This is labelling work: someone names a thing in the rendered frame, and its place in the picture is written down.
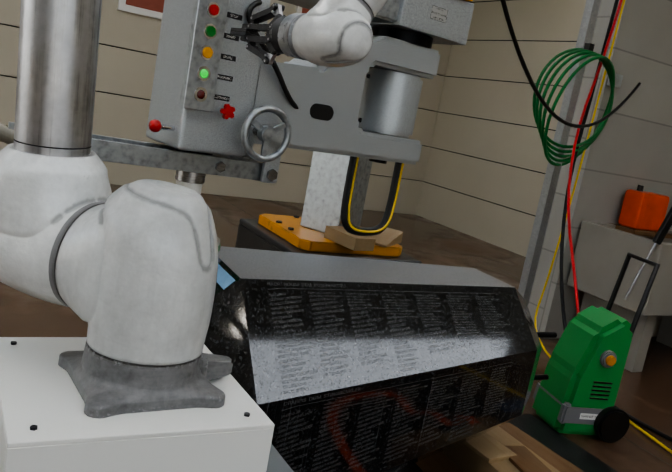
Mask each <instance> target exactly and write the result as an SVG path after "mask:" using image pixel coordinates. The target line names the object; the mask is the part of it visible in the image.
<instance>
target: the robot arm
mask: <svg viewBox="0 0 672 472"><path fill-rule="evenodd" d="M386 2H387V0H320V1H319V2H318V3H317V4H316V5H315V6H314V7H313V8H311V9H310V10H309V11H308V12H307V13H293V14H290V15H288V16H287V17H286V16H285V15H283V11H284V9H285V6H284V5H280V4H277V3H273V4H272V5H271V6H270V7H269V8H268V9H265V10H263V11H260V12H258V13H256V14H253V15H251V17H250V20H251V23H249V24H242V28H231V32H230V34H231V35H235V36H240V37H241V38H240V40H241V41H244V42H247V43H248V44H247V45H246V49H247V50H249V51H250V52H252V53H253V54H255V55H257V56H258V57H260V58H261V59H262V61H263V63H264V64H268V65H272V66H275V64H276V61H275V57H276V56H279V55H281V54H285V55H286V56H290V57H294V58H296V59H301V60H306V61H309V62H310V63H313V64H316V65H320V66H326V67H343V66H349V65H353V64H356V63H358V62H360V61H362V60H363V59H365V58H366V57H367V56H368V54H369V53H370V51H371V49H372V46H373V32H372V29H371V26H370V23H371V22H372V20H373V18H374V17H375V16H376V14H377V13H378V12H379V11H380V10H381V9H382V8H383V6H384V5H385V3H386ZM101 7H102V0H21V5H20V25H19V45H18V65H17V85H16V106H15V126H14V143H11V144H8V145H7V146H6V147H5V148H3V149H2V150H1V151H0V282H1V283H3V284H5V285H7V286H9V287H11V288H13V289H15V290H18V291H20V292H22V293H25V294H27V295H30V296H32V297H35V298H38V299H41V300H44V301H47V302H50V303H53V304H57V305H62V306H66V307H70V308H71V309H72V310H73V311H74V312H75V313H76V314H77V315H78V316H79V317H80V318H81V319H82V320H83V321H85V322H88V330H87V339H86V344H85V348H84V350H83V351H65V352H62V353H61V354H60V355H59V361H58V365H59V366H60V367H61V368H63V369H64V370H66V371H67V372H68V374H69V376H70V377H71V379H72V381H73V383H74V385H75V387H76V388H77V390H78V392H79V394H80V396H81V397H82V399H83V401H84V403H85V407H84V414H85V415H86V416H88V417H91V418H98V419H100V418H107V417H111V416H115V415H120V414H128V413H140V412H152V411H163V410H175V409H187V408H221V407H223V406H224V402H225V393H224V392H223V391H222V390H220V389H219V388H217V387H216V386H214V385H213V384H211V383H210V382H209V381H208V380H212V379H215V378H219V377H223V376H227V375H229V374H230V373H231V372H232V367H233V364H232V363H231V360H232V359H230V358H229V357H228V356H223V355H216V354H208V353H203V347H204V342H205V338H206V334H207V331H208V327H209V323H210V319H211V314H212V309H213V303H214V297H215V289H216V281H217V271H218V241H217V233H216V228H215V223H214V219H213V216H212V213H211V210H210V208H209V206H208V205H207V204H206V203H205V201H204V199H203V197H202V196H201V195H200V194H199V193H197V192H196V191H194V190H192V189H189V188H187V187H184V186H181V185H178V184H174V183H170V182H165V181H160V180H152V179H141V180H137V181H134V182H132V183H128V184H125V185H123V186H121V187H120V188H118V189H117V190H116V191H114V192H113V193H112V191H111V187H110V183H109V179H108V170H107V168H106V166H105V165H104V163H103V162H102V160H101V159H100V158H99V157H98V155H97V154H96V153H95V152H94V151H91V142H92V128H93V115H94V102H95V88H96V75H97V61H98V48H99V34H100V21H101ZM272 18H273V20H272V21H271V22H270V23H269V24H259V23H262V22H264V21H267V20H269V19H272ZM258 31H259V32H260V31H262V32H266V36H257V33H258ZM256 43H261V44H266V45H267V47H268V49H269V51H270V53H268V52H266V51H264V50H263V49H261V48H259V47H258V46H256Z"/></svg>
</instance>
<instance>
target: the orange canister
mask: <svg viewBox="0 0 672 472"><path fill-rule="evenodd" d="M643 189H644V186H642V185H638V187H637V190H633V189H629V190H627V191H626V193H625V197H624V201H623V205H622V209H621V213H620V216H619V220H618V223H619V224H617V225H616V224H615V225H616V227H615V229H618V230H621V231H624V232H628V233H631V234H635V235H640V236H649V237H654V236H655V235H656V233H657V231H658V229H659V228H660V226H661V224H662V222H663V221H664V219H665V215H666V211H667V208H668V204H669V200H670V199H669V197H668V196H666V195H661V194H657V193H652V192H646V191H643ZM618 225H619V226H618ZM620 225H621V226H620Z"/></svg>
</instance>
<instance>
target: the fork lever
mask: <svg viewBox="0 0 672 472"><path fill-rule="evenodd" d="M14 126H15V122H8V129H13V130H14ZM91 151H94V152H95V153H96V154H97V155H98V157H99V158H100V159H101V160H102V161H106V162H114V163H122V164H130V165H138V166H146V167H154V168H162V169H170V170H178V171H186V172H194V173H202V174H210V175H218V176H226V177H234V178H242V179H250V180H258V181H260V178H261V172H262V166H263V163H259V162H258V161H256V160H254V159H253V158H250V157H235V156H226V155H218V154H213V155H212V156H211V155H204V154H197V153H190V152H183V151H176V150H175V148H173V147H170V146H168V145H163V144H156V143H150V142H143V141H136V140H130V139H123V138H116V137H109V136H103V135H96V134H92V142H91ZM277 174H278V173H277V172H276V171H275V170H274V169H271V170H269V171H268V172H267V178H268V179H269V180H270V181H273V180H275V179H277Z"/></svg>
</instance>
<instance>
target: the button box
mask: <svg viewBox="0 0 672 472"><path fill-rule="evenodd" d="M211 2H215V3H217V4H218V5H219V7H220V14H219V15H218V16H217V17H215V18H212V17H210V16H209V15H208V13H207V6H208V4H209V3H211ZM228 6H229V0H194V7H193V14H192V21H191V28H190V35H189V42H188V49H187V55H186V62H185V69H184V76H183V83H182V90H181V97H180V103H179V107H181V108H186V109H192V110H198V111H205V112H212V110H213V103H214V97H215V90H216V84H217V77H218V71H219V64H220V58H221V51H222V45H223V38H224V32H225V25H226V19H227V12H228ZM207 24H213V25H214V26H215V27H216V29H217V35H216V36H215V38H213V39H208V38H206V37H205V35H204V32H203V30H204V27H205V26H206V25H207ZM204 45H209V46H211V47H212V48H213V51H214V55H213V57H212V58H211V59H210V60H204V59H203V58H202V57H201V55H200V50H201V48H202V47H203V46H204ZM202 66H206V67H208V68H209V69H210V72H211V75H210V78H209V79H208V80H207V81H201V80H200V79H199V78H198V76H197V71H198V69H199V68H200V67H202ZM198 87H203V88H205V89H206V91H207V98H206V100H205V101H203V102H199V101H197V100H196V99H195V97H194V92H195V90H196V89H197V88H198Z"/></svg>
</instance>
